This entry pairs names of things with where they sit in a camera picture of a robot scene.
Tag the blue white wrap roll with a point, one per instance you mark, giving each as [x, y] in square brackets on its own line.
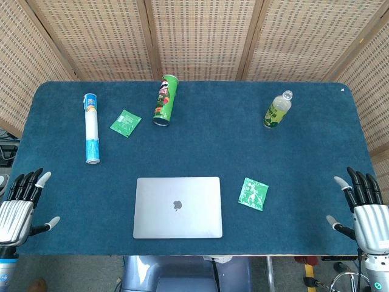
[91, 127]

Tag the red object under table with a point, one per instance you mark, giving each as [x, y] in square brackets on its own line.
[305, 260]

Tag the silver laptop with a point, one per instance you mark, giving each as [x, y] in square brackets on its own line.
[177, 207]

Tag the woven bamboo folding screen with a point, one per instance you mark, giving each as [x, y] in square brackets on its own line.
[200, 36]

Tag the blue table mat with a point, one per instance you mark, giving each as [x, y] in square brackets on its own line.
[212, 146]

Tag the green sachet with text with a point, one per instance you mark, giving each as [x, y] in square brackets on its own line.
[125, 123]

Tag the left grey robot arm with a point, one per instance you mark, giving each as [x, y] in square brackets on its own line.
[6, 270]

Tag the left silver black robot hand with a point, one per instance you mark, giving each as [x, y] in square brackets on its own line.
[15, 216]

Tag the green chips can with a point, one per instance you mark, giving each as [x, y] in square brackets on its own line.
[164, 102]

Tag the brown shoe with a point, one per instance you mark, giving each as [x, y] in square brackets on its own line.
[38, 286]

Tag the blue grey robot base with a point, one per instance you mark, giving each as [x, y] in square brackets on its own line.
[182, 273]

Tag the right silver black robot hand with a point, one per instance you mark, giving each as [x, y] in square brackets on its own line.
[372, 225]

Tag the metal table leg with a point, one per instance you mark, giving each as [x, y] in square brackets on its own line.
[271, 273]

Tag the green sachet white drawing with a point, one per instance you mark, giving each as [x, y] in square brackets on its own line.
[253, 194]

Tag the green tea bottle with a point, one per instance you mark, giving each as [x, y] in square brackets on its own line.
[276, 112]

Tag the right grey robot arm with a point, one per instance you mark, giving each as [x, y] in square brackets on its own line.
[377, 273]

